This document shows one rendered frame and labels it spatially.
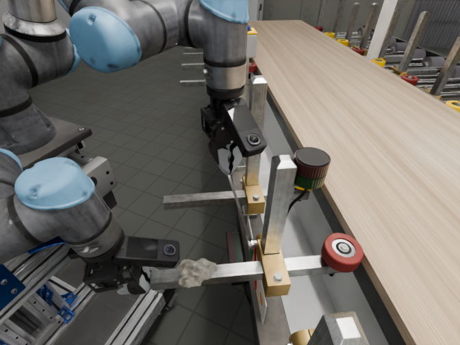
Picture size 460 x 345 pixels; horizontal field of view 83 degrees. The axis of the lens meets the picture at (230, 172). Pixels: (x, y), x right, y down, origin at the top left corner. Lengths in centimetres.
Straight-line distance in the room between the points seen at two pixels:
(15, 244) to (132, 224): 151
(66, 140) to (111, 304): 84
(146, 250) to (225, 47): 37
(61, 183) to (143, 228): 150
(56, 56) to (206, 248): 127
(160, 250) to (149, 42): 34
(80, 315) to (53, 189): 108
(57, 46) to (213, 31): 43
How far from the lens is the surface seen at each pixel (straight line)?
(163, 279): 61
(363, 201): 75
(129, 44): 39
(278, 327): 73
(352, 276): 73
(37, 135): 75
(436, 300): 65
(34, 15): 75
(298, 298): 86
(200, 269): 58
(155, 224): 184
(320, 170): 44
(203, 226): 178
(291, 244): 95
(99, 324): 136
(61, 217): 39
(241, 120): 48
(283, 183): 45
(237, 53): 46
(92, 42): 39
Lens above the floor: 138
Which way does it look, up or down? 40 degrees down
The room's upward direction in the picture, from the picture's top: straight up
